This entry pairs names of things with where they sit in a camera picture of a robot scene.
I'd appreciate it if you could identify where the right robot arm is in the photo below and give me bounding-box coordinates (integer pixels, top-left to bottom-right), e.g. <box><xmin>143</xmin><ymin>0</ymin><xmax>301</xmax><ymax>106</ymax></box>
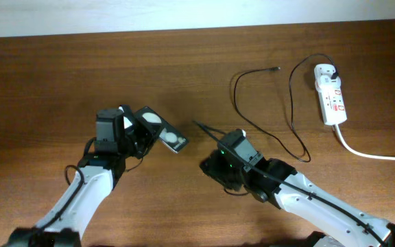
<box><xmin>200</xmin><ymin>130</ymin><xmax>395</xmax><ymax>247</ymax></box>

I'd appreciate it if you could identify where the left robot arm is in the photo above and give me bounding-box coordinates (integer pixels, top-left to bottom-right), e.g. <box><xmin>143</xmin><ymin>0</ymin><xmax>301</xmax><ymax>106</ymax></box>
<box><xmin>6</xmin><ymin>105</ymin><xmax>164</xmax><ymax>246</ymax></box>

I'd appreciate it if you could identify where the white charger plug adapter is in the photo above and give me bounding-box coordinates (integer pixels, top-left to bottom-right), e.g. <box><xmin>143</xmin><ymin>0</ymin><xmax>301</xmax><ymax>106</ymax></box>
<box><xmin>315</xmin><ymin>75</ymin><xmax>341</xmax><ymax>93</ymax></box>

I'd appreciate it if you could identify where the white power strip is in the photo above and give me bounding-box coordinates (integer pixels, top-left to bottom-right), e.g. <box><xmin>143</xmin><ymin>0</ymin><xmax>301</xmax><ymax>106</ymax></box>
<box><xmin>314</xmin><ymin>64</ymin><xmax>347</xmax><ymax>126</ymax></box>

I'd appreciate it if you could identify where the black charger cable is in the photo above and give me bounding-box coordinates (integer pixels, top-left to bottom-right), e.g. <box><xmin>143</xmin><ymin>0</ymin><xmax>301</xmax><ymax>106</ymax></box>
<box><xmin>232</xmin><ymin>53</ymin><xmax>339</xmax><ymax>163</ymax></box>

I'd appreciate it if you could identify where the white power strip cord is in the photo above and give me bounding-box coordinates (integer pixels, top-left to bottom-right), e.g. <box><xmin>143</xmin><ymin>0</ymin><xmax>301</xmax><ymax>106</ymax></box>
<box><xmin>332</xmin><ymin>123</ymin><xmax>395</xmax><ymax>163</ymax></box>

